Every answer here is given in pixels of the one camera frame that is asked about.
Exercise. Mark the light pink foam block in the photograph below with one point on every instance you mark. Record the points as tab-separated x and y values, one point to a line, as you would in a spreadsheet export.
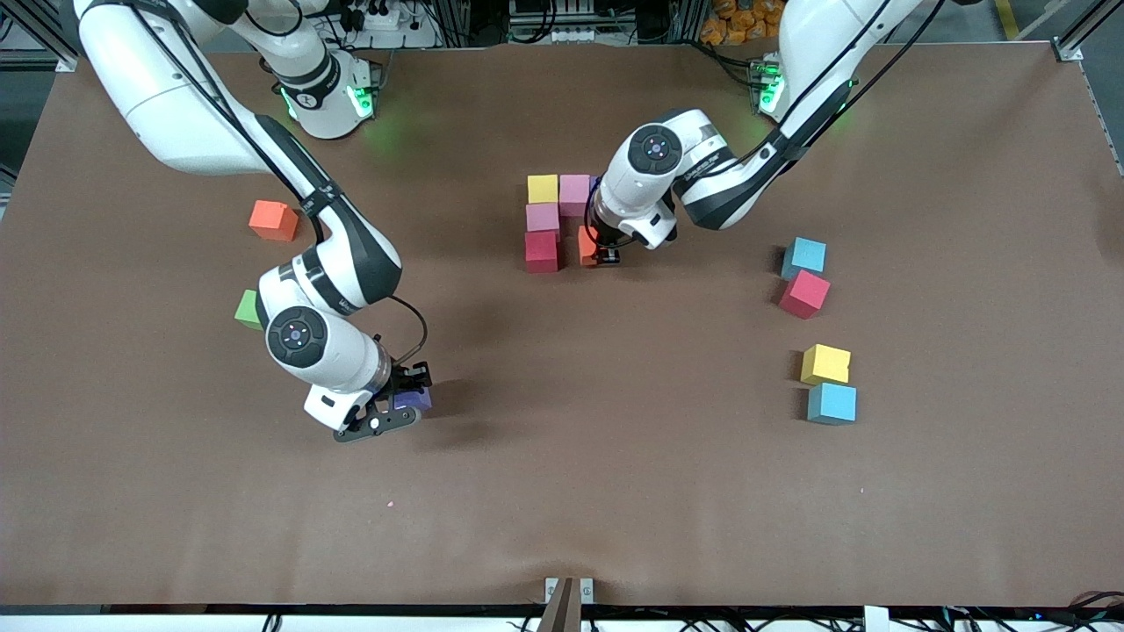
543	217

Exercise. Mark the green foam block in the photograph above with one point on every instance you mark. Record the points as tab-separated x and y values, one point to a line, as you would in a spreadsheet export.
248	311

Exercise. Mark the aluminium frame profile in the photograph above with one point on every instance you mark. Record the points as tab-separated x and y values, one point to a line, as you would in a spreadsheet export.
42	44
1082	22

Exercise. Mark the grey metal rack device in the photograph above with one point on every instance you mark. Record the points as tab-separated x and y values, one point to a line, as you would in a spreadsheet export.
553	22

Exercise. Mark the table cover sheet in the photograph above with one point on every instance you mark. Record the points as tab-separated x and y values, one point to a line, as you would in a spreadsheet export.
562	491

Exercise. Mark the yellow foam block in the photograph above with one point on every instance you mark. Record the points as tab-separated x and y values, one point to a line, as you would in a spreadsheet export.
543	189

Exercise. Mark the blue foam block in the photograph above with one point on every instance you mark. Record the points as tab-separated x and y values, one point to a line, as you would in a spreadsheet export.
832	404
804	257

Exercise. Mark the pile of orange objects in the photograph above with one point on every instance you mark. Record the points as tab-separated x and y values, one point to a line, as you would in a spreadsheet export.
738	22

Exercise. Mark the small metal bracket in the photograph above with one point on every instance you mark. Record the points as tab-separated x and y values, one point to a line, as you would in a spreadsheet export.
587	590

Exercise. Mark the white table edge strip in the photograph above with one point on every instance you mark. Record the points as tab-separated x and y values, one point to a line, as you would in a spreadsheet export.
176	624

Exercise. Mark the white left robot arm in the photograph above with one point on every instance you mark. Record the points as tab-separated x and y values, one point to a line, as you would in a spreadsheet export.
729	184

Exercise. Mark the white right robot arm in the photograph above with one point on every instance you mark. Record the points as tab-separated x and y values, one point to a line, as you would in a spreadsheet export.
176	114

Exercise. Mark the orange foam block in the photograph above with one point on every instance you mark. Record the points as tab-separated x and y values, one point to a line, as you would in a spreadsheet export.
587	247
272	221

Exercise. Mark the aluminium table edge rail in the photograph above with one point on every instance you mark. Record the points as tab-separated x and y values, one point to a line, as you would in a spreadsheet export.
1111	123

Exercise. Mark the red foam block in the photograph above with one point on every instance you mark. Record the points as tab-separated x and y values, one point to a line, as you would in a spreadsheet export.
804	295
541	252

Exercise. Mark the yellow foam block chipped corner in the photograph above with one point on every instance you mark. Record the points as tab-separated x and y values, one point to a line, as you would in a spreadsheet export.
825	365

